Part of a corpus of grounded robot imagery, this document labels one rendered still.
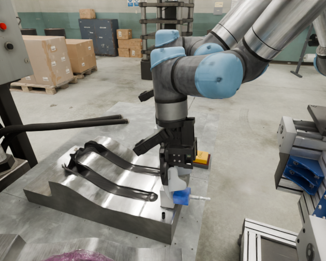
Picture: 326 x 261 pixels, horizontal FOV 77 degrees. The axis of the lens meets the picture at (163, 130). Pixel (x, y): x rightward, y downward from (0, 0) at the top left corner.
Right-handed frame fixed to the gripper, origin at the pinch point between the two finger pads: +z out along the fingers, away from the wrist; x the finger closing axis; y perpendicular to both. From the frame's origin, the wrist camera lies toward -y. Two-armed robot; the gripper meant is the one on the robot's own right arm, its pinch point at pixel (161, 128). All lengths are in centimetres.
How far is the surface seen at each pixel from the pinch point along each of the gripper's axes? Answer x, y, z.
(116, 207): -35.1, -1.9, 6.7
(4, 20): 7, -73, -37
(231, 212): 49, 41, 95
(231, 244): 22, 42, 95
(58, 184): -36.1, -19.1, 2.3
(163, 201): -31.7, 10.8, 3.8
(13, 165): -23, -59, 16
